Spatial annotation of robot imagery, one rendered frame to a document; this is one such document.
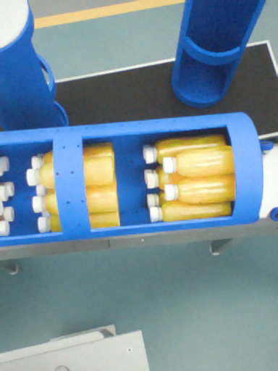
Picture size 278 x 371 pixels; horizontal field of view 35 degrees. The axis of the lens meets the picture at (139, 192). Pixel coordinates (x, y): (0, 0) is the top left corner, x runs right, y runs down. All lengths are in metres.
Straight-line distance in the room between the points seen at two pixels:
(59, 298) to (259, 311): 0.95
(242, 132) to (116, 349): 0.58
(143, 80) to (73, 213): 1.40
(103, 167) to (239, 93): 1.41
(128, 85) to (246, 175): 1.37
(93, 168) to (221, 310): 1.33
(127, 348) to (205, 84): 1.54
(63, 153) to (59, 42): 1.67
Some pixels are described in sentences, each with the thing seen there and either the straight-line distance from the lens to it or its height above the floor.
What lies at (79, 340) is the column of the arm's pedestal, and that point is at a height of 1.00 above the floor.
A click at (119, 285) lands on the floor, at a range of 2.18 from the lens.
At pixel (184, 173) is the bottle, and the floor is 1.17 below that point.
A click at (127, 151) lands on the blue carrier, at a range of 1.25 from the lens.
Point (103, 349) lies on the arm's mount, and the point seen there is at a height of 1.07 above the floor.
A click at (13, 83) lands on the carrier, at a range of 1.57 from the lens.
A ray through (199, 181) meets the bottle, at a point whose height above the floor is 1.15.
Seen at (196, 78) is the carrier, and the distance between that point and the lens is 2.33.
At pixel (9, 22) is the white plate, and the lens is 1.45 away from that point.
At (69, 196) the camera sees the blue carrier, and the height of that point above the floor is 1.22.
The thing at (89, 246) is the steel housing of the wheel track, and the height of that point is 0.87.
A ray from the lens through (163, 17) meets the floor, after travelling 2.71.
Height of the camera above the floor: 2.18
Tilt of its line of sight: 75 degrees down
